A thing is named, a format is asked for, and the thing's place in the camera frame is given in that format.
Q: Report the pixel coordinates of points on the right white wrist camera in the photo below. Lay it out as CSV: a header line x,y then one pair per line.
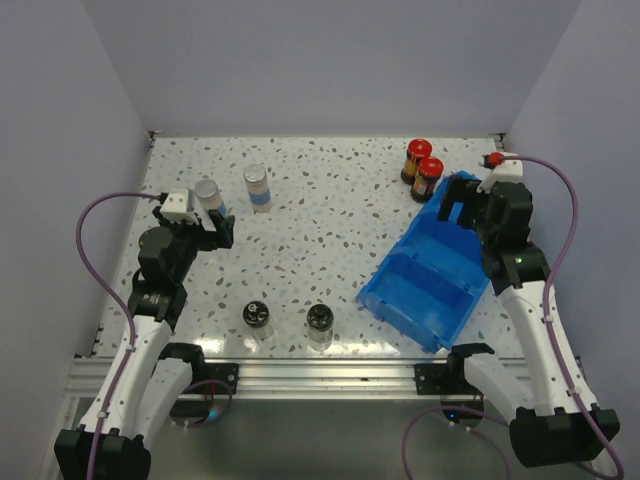
x,y
502,169

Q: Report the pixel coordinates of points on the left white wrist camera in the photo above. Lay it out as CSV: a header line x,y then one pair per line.
x,y
179,206

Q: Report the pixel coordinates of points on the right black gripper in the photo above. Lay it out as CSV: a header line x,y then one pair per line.
x,y
455,188

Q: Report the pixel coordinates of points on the aluminium frame rail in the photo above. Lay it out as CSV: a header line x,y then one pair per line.
x,y
300,379

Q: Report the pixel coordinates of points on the silver lid salt bottle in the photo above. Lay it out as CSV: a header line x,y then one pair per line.
x,y
255,177
208,193

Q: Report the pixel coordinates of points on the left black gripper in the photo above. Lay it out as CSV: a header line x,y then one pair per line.
x,y
210,239

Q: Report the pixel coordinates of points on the red lid sauce jar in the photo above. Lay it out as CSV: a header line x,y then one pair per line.
x,y
417,149
428,174

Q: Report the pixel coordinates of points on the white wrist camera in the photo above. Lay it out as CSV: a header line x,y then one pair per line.
x,y
502,169
179,206

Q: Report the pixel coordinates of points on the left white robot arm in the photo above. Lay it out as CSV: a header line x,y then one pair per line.
x,y
113,440

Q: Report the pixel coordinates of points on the blue plastic divided bin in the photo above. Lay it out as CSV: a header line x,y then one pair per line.
x,y
431,280

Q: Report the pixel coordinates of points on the black lid glass jar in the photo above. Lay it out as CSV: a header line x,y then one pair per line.
x,y
256,316
320,321

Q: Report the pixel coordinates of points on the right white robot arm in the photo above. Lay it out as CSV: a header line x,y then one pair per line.
x,y
556,419

